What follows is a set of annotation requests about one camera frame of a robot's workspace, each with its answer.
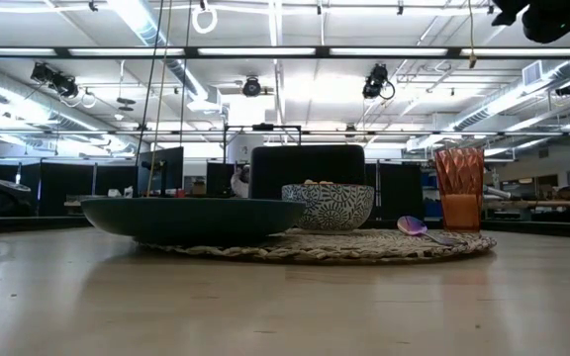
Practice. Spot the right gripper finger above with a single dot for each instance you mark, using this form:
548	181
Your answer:
507	11

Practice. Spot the teal plate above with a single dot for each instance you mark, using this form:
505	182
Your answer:
191	217

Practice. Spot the black overhead light bar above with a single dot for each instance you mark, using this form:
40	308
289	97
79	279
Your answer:
191	51

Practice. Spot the round woven straw placemat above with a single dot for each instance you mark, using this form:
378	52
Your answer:
354	245

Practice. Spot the blue white patterned bowl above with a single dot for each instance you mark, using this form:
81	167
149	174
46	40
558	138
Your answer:
329	207

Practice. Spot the orange faceted tumbler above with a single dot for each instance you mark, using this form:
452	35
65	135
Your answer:
460	212

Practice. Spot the black divider panel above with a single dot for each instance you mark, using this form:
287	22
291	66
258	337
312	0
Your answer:
401	190

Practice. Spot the black ceiling spotlight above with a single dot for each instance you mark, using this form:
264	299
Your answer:
376	81
567	89
52	79
251	86

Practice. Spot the person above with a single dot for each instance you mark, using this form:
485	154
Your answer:
239	183

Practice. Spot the purple iridescent spoon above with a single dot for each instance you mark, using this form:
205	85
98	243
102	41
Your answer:
411	225

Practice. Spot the black aluminium table frame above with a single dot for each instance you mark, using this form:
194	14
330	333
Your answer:
537	228

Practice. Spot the wooden background table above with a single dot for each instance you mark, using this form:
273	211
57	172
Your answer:
562	203

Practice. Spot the black computer monitor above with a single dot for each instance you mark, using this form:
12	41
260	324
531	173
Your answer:
163	168

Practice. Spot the cereal puffs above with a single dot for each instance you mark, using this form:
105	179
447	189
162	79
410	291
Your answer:
319	183

